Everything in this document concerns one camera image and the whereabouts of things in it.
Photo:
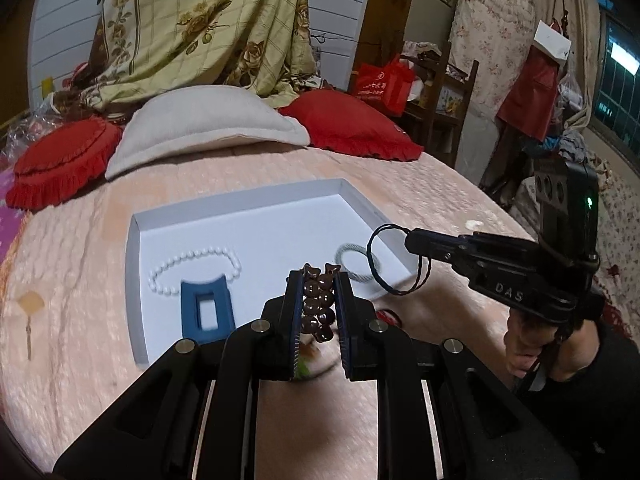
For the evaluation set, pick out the window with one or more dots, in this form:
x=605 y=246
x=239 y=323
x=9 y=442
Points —
x=620 y=90

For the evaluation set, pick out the beige pillow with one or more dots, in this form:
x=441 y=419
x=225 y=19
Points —
x=200 y=120

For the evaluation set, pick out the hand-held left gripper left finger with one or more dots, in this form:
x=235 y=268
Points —
x=292 y=320

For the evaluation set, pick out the white shallow box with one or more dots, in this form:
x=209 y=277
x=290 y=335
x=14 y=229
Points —
x=280 y=230

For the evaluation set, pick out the yellow-green floral quilt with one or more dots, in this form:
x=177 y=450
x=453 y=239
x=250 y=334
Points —
x=200 y=10

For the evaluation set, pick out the person's right hand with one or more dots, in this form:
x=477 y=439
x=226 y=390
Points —
x=522 y=345

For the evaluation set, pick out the brown wooden door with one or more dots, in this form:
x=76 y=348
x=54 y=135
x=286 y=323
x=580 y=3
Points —
x=390 y=10

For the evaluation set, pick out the white paper bag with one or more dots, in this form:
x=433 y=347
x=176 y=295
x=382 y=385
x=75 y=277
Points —
x=550 y=42

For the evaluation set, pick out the clear plastic wrap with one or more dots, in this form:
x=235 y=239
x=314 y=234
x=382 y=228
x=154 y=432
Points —
x=25 y=130

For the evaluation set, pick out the red ruffled pillow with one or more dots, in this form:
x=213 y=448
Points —
x=350 y=120
x=60 y=160

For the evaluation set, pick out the white pink-flowered mattress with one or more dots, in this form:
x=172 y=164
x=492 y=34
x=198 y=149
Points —
x=490 y=25

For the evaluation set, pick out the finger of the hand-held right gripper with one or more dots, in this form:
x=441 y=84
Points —
x=435 y=245

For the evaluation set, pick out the red hanging cloth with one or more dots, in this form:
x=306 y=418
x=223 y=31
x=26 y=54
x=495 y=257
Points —
x=530 y=95

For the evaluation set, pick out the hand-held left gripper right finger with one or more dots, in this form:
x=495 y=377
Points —
x=345 y=320

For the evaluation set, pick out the person's right forearm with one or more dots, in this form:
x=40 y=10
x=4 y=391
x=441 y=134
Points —
x=600 y=385

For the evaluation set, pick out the wooden shelf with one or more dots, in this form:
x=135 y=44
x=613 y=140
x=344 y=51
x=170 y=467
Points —
x=462 y=110

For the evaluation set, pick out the red shopping bag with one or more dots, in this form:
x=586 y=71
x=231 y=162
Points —
x=380 y=85

